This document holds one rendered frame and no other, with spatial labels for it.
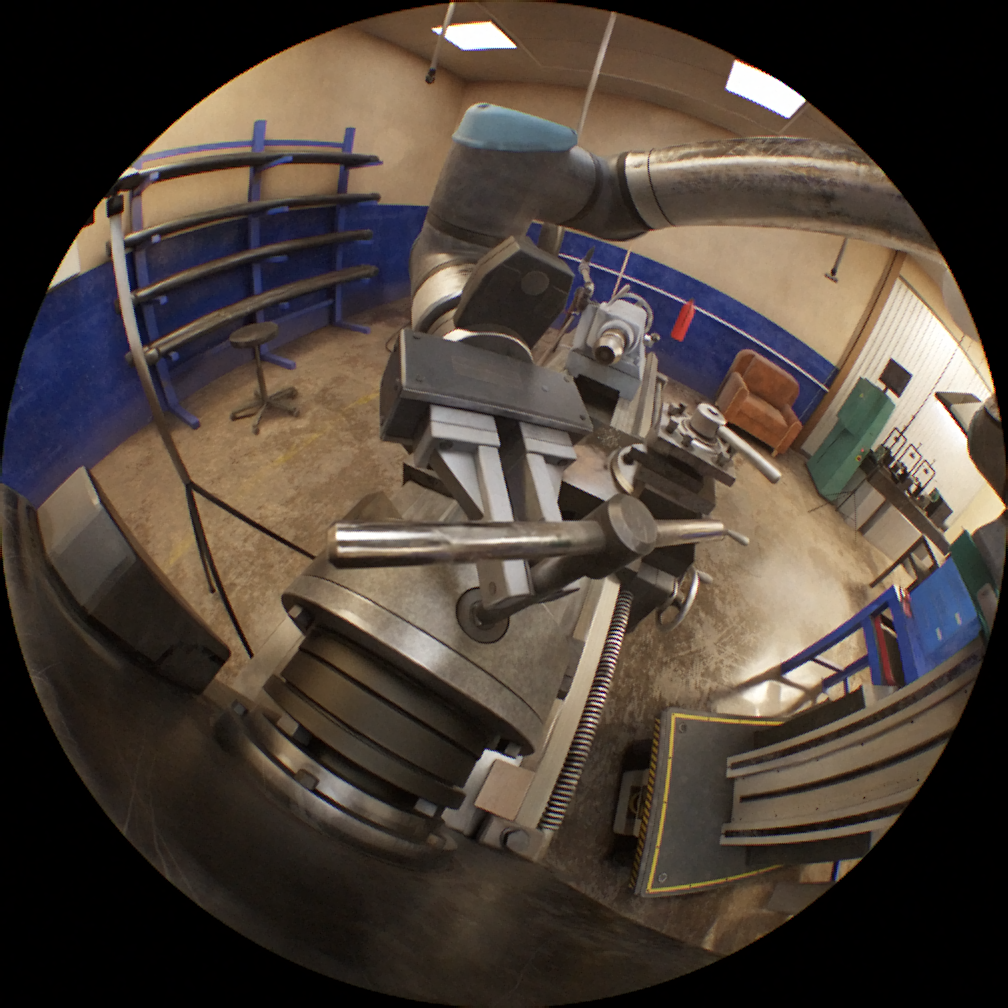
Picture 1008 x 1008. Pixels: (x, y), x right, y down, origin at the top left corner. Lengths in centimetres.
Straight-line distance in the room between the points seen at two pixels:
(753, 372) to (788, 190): 430
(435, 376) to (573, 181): 22
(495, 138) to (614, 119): 478
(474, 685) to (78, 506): 25
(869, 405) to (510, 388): 466
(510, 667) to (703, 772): 124
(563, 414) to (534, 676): 17
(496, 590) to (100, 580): 21
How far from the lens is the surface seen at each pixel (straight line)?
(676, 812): 136
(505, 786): 56
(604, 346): 104
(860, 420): 479
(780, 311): 494
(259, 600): 172
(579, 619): 69
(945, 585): 215
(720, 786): 148
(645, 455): 66
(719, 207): 35
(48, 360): 309
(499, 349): 24
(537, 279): 23
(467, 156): 31
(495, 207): 30
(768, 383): 465
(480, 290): 22
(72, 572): 23
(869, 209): 33
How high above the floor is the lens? 141
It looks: 46 degrees down
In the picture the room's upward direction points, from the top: 17 degrees clockwise
